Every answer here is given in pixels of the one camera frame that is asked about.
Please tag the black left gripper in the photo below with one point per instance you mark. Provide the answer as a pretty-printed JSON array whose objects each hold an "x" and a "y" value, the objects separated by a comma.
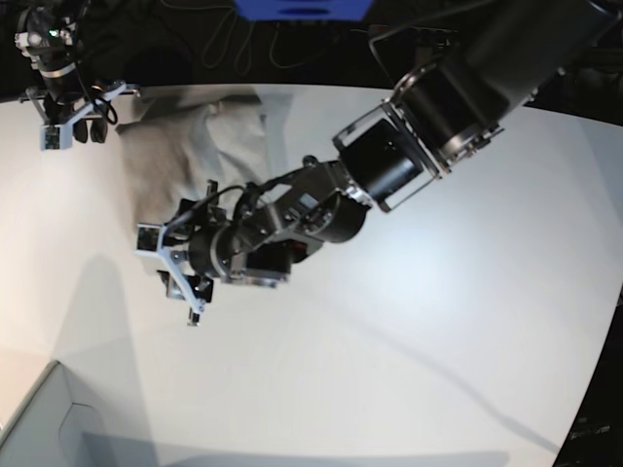
[{"x": 215, "y": 252}]

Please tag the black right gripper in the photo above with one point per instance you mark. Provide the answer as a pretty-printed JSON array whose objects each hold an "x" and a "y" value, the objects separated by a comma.
[{"x": 64, "y": 95}]

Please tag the beige grey t-shirt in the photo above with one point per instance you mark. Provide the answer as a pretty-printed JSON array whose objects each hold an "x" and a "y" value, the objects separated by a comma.
[{"x": 172, "y": 152}]

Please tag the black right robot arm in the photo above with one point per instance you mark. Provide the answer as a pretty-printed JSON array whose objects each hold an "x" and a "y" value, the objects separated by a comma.
[{"x": 49, "y": 36}]

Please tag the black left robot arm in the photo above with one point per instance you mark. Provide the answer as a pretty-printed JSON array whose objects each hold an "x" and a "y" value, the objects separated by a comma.
[{"x": 438, "y": 114}]

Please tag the blue plastic panel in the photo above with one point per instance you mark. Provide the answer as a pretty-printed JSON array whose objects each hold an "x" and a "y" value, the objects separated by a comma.
[{"x": 283, "y": 10}]

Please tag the white cardboard box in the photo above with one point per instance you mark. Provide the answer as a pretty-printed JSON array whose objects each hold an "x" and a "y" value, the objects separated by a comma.
[{"x": 63, "y": 421}]

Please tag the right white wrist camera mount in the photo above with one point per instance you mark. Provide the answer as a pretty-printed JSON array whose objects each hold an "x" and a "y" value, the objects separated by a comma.
[{"x": 55, "y": 136}]

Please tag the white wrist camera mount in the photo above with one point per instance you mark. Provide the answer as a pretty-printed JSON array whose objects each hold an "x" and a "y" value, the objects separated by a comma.
[
  {"x": 55, "y": 136},
  {"x": 168, "y": 246}
]

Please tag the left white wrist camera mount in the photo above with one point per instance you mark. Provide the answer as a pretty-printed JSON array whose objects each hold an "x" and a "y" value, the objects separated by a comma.
[{"x": 168, "y": 246}]

